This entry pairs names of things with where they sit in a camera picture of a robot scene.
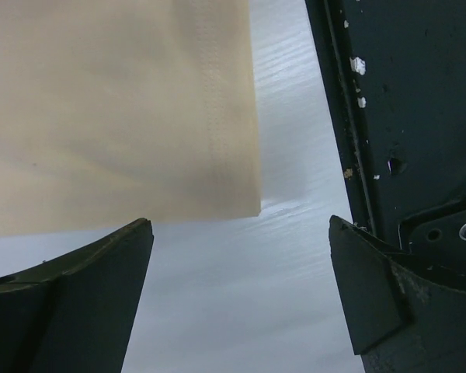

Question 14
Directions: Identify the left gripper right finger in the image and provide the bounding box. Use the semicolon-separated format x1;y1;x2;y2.
329;215;466;372

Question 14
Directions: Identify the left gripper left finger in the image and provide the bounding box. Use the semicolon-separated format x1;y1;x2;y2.
0;218;154;372

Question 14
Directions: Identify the yellow t shirt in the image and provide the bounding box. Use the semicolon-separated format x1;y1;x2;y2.
0;1;262;237

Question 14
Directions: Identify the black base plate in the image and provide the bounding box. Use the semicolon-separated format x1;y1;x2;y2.
306;1;466;275

